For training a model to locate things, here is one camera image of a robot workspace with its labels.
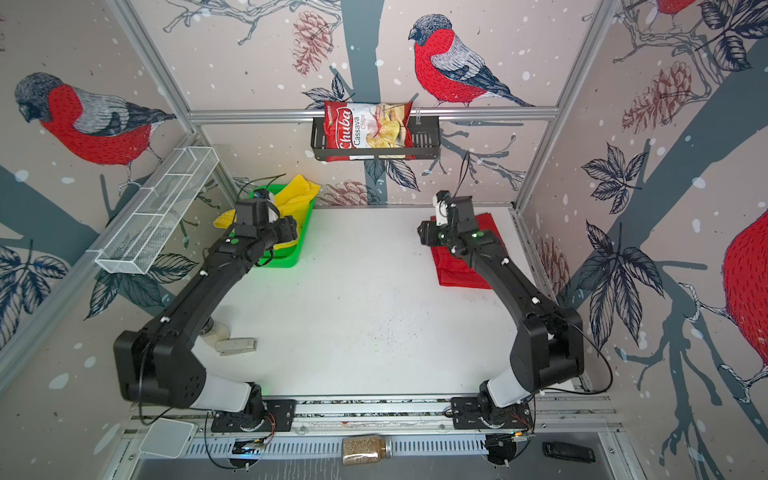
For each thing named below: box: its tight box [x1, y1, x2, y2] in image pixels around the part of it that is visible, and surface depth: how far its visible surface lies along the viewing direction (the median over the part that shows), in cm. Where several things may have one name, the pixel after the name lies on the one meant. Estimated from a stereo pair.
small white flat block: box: [215, 338, 258, 356], surface depth 85 cm
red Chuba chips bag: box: [324, 100, 416, 162], surface depth 90 cm
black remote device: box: [542, 441, 596, 463], surface depth 68 cm
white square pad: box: [139, 418, 194, 459], surface depth 71 cm
